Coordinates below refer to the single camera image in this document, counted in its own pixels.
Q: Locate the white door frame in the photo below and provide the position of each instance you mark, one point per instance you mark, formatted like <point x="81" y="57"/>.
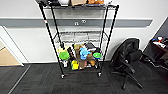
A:
<point x="15" y="50"/>

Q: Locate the long grey wall band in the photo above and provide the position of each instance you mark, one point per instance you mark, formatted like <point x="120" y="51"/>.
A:
<point x="20" y="22"/>

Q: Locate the yellow cup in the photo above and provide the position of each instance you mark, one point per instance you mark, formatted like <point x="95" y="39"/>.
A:
<point x="75" y="65"/>

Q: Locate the tan cardboard packet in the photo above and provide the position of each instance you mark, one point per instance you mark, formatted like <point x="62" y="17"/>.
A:
<point x="77" y="47"/>

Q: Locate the black office chair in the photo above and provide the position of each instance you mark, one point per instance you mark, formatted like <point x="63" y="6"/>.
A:
<point x="128" y="50"/>

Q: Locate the orange brown toy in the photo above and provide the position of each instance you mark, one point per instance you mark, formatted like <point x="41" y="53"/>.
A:
<point x="90" y="62"/>

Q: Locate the large white wall socket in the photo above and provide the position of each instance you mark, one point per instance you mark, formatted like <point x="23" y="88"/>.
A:
<point x="83" y="21"/>

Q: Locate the small blue red object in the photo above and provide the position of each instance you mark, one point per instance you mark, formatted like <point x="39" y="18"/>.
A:
<point x="159" y="40"/>

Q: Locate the black plastic bag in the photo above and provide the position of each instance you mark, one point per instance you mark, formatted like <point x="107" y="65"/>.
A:
<point x="43" y="1"/>

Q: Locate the blue plush toy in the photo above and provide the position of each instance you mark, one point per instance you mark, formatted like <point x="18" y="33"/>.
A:
<point x="83" y="52"/>

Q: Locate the black bottle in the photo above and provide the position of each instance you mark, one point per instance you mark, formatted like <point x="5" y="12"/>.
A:
<point x="71" y="51"/>

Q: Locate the dark flat box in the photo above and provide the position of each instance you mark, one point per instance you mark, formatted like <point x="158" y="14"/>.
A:
<point x="90" y="46"/>

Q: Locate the dark wooden desk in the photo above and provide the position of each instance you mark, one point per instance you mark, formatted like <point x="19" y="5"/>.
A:
<point x="156" y="53"/>

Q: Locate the yellow toy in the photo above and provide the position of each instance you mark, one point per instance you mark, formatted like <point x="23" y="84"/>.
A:
<point x="61" y="50"/>

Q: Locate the small white wall socket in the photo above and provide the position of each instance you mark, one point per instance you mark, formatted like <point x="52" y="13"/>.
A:
<point x="76" y="23"/>

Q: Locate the small white bottle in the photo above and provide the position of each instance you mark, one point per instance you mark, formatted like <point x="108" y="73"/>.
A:
<point x="65" y="63"/>

